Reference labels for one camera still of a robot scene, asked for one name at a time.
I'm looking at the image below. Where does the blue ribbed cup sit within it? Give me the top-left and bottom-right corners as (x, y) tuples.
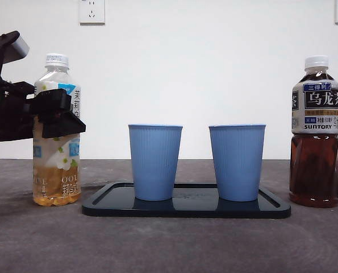
(128, 123), (183, 201)
(208, 123), (266, 202)

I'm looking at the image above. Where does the left wrist grey camera box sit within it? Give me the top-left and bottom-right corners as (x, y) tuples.
(2, 34), (30, 65)

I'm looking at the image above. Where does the dark navy tray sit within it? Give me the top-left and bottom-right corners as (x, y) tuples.
(81, 182), (292, 219)

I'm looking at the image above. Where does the dark oolong tea bottle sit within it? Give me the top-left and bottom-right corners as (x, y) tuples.
(288, 55), (338, 208)

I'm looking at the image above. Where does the clear jasmine tea bottle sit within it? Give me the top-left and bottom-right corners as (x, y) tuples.
(32, 52), (82, 207)

